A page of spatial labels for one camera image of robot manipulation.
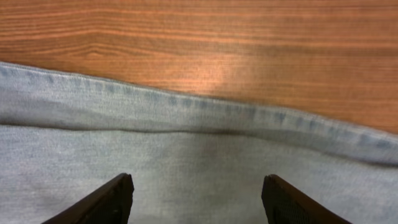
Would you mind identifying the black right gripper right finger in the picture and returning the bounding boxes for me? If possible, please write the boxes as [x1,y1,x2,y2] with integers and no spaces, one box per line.
[261,174,349,224]

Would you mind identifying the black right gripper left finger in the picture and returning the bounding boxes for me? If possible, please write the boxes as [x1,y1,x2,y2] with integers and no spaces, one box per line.
[44,173,134,224]

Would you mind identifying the medium blue denim jeans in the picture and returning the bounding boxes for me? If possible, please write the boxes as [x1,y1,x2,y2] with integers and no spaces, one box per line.
[1,63,397,223]

